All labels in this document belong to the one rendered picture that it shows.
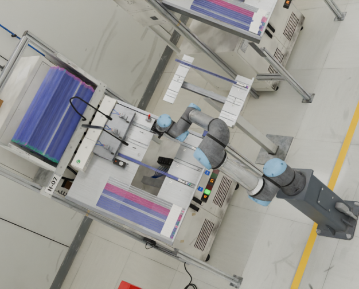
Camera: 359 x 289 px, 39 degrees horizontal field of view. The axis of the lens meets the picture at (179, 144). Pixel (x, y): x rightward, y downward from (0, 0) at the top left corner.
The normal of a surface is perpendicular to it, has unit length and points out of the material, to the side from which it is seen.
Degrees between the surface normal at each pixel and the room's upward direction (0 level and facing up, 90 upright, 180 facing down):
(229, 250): 0
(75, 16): 90
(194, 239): 90
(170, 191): 45
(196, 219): 90
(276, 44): 90
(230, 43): 0
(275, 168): 8
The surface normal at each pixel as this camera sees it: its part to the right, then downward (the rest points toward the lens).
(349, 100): -0.65, -0.45
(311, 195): 0.68, 0.01
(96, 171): 0.00, -0.25
